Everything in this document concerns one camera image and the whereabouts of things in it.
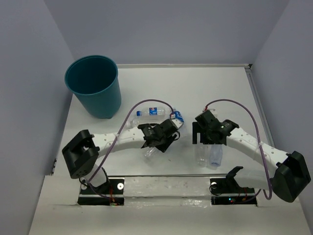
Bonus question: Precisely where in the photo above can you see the blue label white cap bottle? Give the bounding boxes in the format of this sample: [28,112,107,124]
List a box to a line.
[143,147,161,165]

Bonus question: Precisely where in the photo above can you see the clear white cap bottle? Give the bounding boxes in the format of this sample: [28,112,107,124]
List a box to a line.
[194,143,209,167]

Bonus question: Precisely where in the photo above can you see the crushed bluish blue cap bottle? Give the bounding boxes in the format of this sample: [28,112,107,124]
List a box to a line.
[209,144,223,168]

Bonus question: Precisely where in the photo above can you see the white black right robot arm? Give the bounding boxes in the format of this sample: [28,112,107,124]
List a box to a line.
[193,110,311,203]

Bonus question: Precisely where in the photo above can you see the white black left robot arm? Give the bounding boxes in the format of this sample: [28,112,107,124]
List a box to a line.
[62,119,183,193]

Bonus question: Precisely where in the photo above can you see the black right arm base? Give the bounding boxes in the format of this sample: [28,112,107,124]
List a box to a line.
[209,166,257,206]

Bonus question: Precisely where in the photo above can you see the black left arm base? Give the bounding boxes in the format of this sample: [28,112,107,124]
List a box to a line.
[77,177,125,206]

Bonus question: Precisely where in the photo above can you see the teal plastic bin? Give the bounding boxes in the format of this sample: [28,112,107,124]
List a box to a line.
[65,55,122,119]

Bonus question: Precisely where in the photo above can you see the large clear square bottle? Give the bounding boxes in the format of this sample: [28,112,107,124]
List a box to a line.
[125,116,167,129]

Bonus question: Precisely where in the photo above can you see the blue cap Pepsi bottle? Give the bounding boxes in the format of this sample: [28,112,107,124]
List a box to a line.
[136,106,166,117]

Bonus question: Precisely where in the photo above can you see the white front platform board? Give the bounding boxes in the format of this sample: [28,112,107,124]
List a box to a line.
[30,175,310,235]

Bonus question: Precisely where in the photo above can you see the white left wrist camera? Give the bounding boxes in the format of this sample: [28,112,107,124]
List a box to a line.
[170,110,184,123]

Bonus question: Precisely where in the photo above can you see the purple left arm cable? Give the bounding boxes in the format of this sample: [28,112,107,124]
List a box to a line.
[82,99,175,196]

